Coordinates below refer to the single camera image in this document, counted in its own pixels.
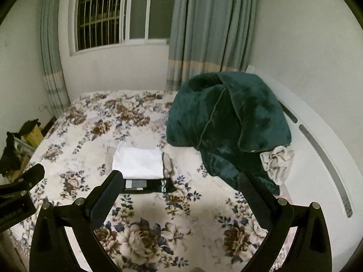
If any black garment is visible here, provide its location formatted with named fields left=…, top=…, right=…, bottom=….
left=121, top=178, right=177, bottom=194

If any cardboard box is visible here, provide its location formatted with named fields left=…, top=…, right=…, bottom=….
left=20, top=124, right=44, bottom=149

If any grey-green curtain left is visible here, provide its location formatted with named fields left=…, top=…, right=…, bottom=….
left=40, top=0, right=70, bottom=117

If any grey-green curtain right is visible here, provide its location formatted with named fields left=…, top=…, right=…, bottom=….
left=166, top=0, right=258, bottom=91

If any floral bed sheet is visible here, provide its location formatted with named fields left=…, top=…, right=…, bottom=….
left=30, top=90, right=267, bottom=271

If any dark clothes pile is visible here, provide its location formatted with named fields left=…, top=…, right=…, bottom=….
left=0, top=118, right=42, bottom=176

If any white headboard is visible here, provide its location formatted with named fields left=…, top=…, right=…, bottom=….
left=247, top=66, right=362, bottom=271

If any window with metal bars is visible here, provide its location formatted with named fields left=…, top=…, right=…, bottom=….
left=74, top=0, right=175, bottom=52

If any white cloth garment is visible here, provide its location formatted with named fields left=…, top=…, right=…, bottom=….
left=111, top=143, right=164, bottom=180

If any beige folded garment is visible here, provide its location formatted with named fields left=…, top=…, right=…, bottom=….
left=105, top=147, right=172, bottom=179

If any grey-green curtain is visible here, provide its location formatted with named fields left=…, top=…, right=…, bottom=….
left=166, top=0, right=258, bottom=91
left=40, top=0, right=70, bottom=117

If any crumpled beige cloth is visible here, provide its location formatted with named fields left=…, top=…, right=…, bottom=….
left=260, top=146, right=295, bottom=185

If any dark green plush blanket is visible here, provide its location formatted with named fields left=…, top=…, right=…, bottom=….
left=166, top=72, right=292, bottom=195

